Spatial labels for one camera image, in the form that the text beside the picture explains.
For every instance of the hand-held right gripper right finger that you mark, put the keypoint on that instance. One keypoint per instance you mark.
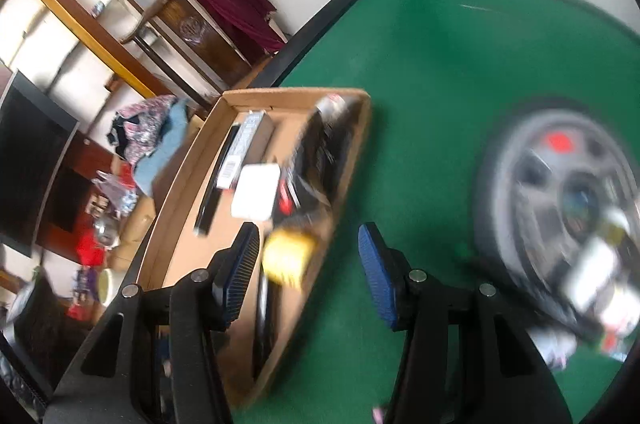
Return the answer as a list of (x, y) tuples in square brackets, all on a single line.
[(377, 279)]

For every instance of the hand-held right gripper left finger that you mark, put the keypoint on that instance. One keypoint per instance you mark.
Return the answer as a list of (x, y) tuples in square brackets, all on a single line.
[(242, 274)]

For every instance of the yellow tape roll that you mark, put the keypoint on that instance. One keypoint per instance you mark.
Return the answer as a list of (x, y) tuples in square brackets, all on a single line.
[(287, 256)]

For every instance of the black box white print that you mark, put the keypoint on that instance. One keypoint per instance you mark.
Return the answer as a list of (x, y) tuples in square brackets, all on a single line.
[(265, 329)]

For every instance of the long black box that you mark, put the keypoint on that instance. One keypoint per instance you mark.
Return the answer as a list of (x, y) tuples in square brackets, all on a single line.
[(215, 199)]

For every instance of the white barcode box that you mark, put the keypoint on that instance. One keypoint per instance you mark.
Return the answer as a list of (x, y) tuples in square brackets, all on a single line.
[(255, 194)]

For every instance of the cardboard box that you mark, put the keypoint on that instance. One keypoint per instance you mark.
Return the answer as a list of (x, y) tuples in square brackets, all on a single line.
[(175, 214)]

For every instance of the brown carton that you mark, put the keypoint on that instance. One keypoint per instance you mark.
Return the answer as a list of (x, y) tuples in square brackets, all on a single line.
[(135, 224)]

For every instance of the grey barcode box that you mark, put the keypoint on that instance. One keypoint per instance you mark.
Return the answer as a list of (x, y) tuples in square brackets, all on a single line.
[(245, 139)]

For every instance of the white cup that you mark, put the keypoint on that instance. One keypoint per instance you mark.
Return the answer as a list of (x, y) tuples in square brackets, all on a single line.
[(106, 285)]

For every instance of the red bag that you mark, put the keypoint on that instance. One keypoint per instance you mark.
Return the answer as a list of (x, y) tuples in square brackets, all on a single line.
[(90, 249)]

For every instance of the pile of clothes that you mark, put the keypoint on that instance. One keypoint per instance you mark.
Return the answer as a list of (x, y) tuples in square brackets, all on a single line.
[(145, 129)]

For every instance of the round grey table panel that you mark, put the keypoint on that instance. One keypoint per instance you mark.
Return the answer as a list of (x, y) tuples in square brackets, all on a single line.
[(530, 174)]

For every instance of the reddish wooden television stand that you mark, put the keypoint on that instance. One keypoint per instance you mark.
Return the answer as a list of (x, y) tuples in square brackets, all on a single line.
[(70, 194)]

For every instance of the black flat television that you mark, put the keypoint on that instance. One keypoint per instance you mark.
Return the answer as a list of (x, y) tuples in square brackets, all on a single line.
[(30, 164)]

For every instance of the dark wooden cabinet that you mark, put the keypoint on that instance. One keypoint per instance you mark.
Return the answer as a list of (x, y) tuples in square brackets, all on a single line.
[(200, 34)]

